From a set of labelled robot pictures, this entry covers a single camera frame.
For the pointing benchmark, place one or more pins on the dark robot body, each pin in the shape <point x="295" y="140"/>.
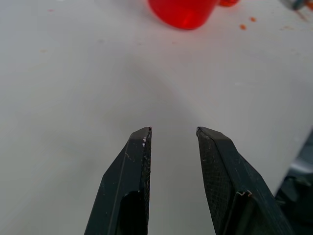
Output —
<point x="297" y="195"/>

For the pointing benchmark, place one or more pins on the red translucent plastic cup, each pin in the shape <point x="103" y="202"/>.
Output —
<point x="183" y="12"/>

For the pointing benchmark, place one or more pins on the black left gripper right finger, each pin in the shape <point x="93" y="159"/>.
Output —
<point x="234" y="181"/>

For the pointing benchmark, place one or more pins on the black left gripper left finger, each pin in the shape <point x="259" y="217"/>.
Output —
<point x="127" y="186"/>

